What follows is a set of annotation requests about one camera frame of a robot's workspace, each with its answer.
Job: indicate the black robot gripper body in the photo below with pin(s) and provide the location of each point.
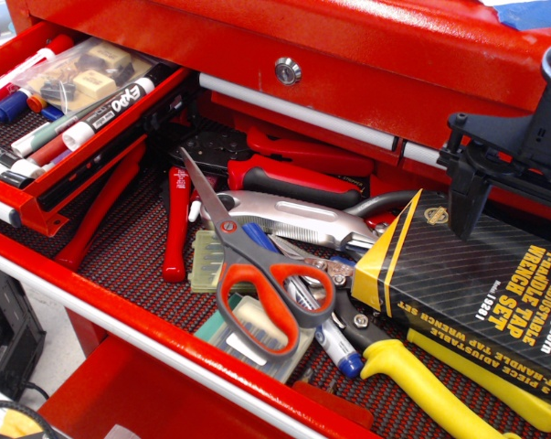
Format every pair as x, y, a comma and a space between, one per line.
512, 152

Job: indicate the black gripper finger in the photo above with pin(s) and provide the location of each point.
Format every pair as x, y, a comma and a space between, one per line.
469, 190

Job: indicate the red grey handled scissors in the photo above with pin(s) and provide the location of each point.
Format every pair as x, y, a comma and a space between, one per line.
245, 261

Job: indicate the red small upper drawer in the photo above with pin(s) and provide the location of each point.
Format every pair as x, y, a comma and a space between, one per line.
33, 196

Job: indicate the black yellow tap wrench box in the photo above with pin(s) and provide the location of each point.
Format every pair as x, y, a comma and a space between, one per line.
487, 298

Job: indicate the silver metal hand tool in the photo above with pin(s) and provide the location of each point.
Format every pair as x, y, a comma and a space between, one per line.
293, 219

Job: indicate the blue capped white marker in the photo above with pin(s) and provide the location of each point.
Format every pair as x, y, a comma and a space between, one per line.
329, 336

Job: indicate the silver round lock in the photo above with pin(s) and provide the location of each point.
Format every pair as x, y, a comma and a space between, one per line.
287, 71

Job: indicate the red black grip stripper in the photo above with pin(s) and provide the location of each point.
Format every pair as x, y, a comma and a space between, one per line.
267, 175

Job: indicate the red tool chest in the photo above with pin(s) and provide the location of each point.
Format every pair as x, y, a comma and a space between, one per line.
399, 67

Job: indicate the clear green drill bit case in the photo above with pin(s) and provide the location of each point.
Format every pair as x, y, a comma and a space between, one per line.
207, 262

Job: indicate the small red white tube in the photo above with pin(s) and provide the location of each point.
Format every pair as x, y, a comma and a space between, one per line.
194, 207

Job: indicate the clear teal bit case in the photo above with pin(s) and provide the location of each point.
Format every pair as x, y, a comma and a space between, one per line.
249, 311

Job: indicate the black Expo marker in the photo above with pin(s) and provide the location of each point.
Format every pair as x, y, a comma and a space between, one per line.
81, 132

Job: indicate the plastic bag of erasers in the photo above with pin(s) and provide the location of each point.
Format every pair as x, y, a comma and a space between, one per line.
80, 76

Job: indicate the green marker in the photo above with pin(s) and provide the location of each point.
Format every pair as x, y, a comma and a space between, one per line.
30, 143

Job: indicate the blue marker cap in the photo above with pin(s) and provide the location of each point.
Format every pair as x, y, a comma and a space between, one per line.
13, 105

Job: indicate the black box on floor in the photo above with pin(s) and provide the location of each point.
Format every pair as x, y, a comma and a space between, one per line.
21, 338

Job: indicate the yellow handled tin snips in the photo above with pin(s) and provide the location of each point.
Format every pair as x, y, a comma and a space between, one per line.
389, 356

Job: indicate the red handled crimping tool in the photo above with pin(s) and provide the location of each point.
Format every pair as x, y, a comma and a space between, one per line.
213, 150

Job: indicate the red handled wire stripper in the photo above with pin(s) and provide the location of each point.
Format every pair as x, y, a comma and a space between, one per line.
179, 188

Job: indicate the red long tool handle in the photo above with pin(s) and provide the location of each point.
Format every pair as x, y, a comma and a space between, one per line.
72, 255

